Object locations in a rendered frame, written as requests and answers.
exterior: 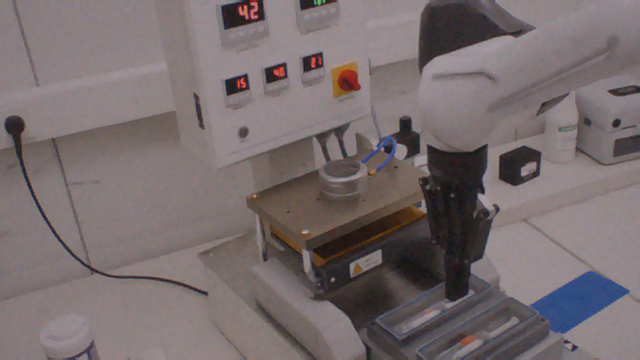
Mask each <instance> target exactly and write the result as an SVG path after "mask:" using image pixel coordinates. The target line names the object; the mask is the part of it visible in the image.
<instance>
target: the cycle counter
mask: <svg viewBox="0 0 640 360"><path fill-rule="evenodd" d="M226 10H227V17H228V24H229V26H233V25H238V24H242V23H246V22H251V21H255V20H259V19H260V12H259V5H258V0H253V1H248V2H243V3H239V5H234V6H230V7H226Z"/></svg>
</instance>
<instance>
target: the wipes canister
mask: <svg viewBox="0 0 640 360"><path fill-rule="evenodd" d="M39 341H40V344H41V348H43V350H44V351H45V353H46V356H47V359H48V360H100V356H99V353H97V350H96V347H95V342H94V339H93V336H92V328H91V325H90V322H89V320H88V319H87V317H86V316H80V315H76V314H68V315H64V316H61V317H59V318H57V320H55V321H53V322H51V323H50V324H48V325H47V326H46V327H45V328H44V329H43V331H41V332H40V336H39Z"/></svg>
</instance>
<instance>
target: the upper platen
mask: <svg viewBox="0 0 640 360"><path fill-rule="evenodd" d="M424 217H427V213H426V212H423V211H421V210H419V209H417V207H415V206H414V205H409V206H406V207H404V209H402V210H400V211H397V212H394V213H392V214H390V215H388V216H384V217H382V218H380V219H378V220H375V221H373V223H370V224H368V225H365V226H363V227H361V228H359V229H356V230H353V231H351V232H349V233H347V234H343V236H341V237H339V238H337V239H334V240H332V241H329V242H327V243H325V244H322V245H320V246H318V247H315V248H312V253H313V263H314V269H315V270H316V271H318V272H320V266H322V265H324V264H326V263H328V261H332V260H334V259H336V258H338V257H340V256H342V255H345V254H348V253H350V252H352V251H354V250H356V248H359V247H362V246H364V245H366V244H368V243H370V242H373V241H375V240H378V239H380V238H382V237H384V236H387V234H389V233H392V232H394V231H396V230H399V229H401V228H403V227H405V226H408V225H410V224H413V223H415V221H417V220H419V219H422V218H424ZM269 229H270V231H272V232H270V237H271V239H273V240H274V241H275V242H276V243H279V244H280V245H281V246H283V247H284V248H285V250H286V251H288V252H289V253H291V254H292V255H294V256H295V257H296V258H298V259H299V260H300V261H301V263H303V260H302V252H301V247H300V246H299V245H297V244H296V243H295V242H293V241H292V240H291V239H288V238H287V237H286V236H284V234H283V233H282V232H280V231H279V230H278V229H275V228H274V227H273V226H271V225H270V224H269Z"/></svg>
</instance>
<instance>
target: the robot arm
mask: <svg viewBox="0 0 640 360"><path fill-rule="evenodd" d="M418 68H419V73H420V76H421V80H420V85H419V90H418V95H417V99H416V104H417V107H418V110H419V114H420V120H421V136H422V138H423V141H424V143H426V144H427V166H428V171H429V172H430V174H428V175H424V176H422V177H419V178H418V183H419V185H420V188H421V190H422V193H423V198H424V203H426V209H427V215H428V220H429V226H430V232H431V238H432V242H433V244H434V245H440V247H441V251H442V253H443V255H444V270H445V297H446V298H447V299H448V300H450V301H451V302H455V301H457V300H459V299H461V298H463V297H465V296H468V295H469V279H470V278H471V265H472V264H474V262H476V261H478V260H481V259H483V257H484V254H485V250H486V245H487V241H488V238H489V233H490V229H491V225H492V220H493V218H495V217H496V215H497V214H498V213H499V212H500V207H499V205H498V204H497V203H493V204H490V203H489V202H488V200H487V199H486V198H485V187H484V184H483V177H484V174H485V172H486V170H487V166H488V143H489V142H490V141H491V139H492V138H495V137H497V136H499V135H501V134H503V133H505V132H508V131H510V130H512V129H514V128H516V127H518V125H520V124H523V123H525V122H527V121H529V120H531V119H533V118H536V117H538V116H540V115H542V114H543V112H545V111H547V110H550V109H551V108H553V107H555V106H557V105H558V104H559V103H560V102H561V101H562V100H565V98H566V97H567V96H568V95H569V93H570V92H571V91H574V90H576V89H580V88H583V87H585V86H588V84H590V83H594V82H596V81H599V80H602V79H607V78H611V77H615V76H619V75H625V74H629V73H633V72H638V71H640V0H586V1H585V3H583V4H582V5H580V6H579V7H576V8H575V9H573V10H572V11H570V12H569V13H567V14H566V15H562V17H560V18H558V19H556V20H554V21H552V22H549V23H547V24H545V25H543V26H541V27H534V26H532V25H530V24H528V23H526V22H524V21H521V20H519V19H517V18H515V16H513V15H512V14H511V13H509V12H507V11H506V10H505V9H503V8H502V7H501V6H499V5H498V4H497V1H496V0H430V1H428V2H427V5H425V6H424V8H423V10H422V12H421V15H420V27H419V39H418ZM474 215H475V217H474ZM438 232H441V234H438Z"/></svg>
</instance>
